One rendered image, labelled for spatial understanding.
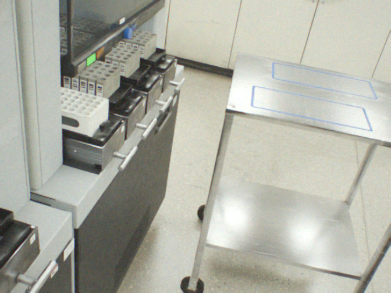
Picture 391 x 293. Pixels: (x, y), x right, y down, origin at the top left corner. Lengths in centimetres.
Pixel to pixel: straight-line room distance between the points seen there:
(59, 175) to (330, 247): 104
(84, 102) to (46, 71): 20
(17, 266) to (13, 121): 25
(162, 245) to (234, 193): 39
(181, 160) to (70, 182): 142
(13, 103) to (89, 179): 30
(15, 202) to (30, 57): 28
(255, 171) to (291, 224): 76
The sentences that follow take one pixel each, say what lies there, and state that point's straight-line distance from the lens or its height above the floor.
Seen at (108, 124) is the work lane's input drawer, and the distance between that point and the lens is 106.
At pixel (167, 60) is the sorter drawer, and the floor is 82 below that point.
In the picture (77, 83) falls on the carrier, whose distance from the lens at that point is 115.
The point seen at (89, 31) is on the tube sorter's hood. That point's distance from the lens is 99.
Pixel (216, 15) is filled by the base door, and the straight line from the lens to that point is 328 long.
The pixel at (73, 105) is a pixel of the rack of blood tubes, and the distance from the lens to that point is 104.
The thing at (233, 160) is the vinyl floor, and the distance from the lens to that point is 246.
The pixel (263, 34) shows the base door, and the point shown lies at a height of 41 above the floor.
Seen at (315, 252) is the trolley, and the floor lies 28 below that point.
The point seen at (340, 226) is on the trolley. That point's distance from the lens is 180.
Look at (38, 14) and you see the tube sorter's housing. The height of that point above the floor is 111.
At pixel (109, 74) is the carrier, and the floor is 88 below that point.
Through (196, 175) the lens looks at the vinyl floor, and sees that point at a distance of 229.
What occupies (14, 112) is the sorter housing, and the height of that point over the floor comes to 96.
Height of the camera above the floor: 137
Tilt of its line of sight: 33 degrees down
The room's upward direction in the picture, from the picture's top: 10 degrees clockwise
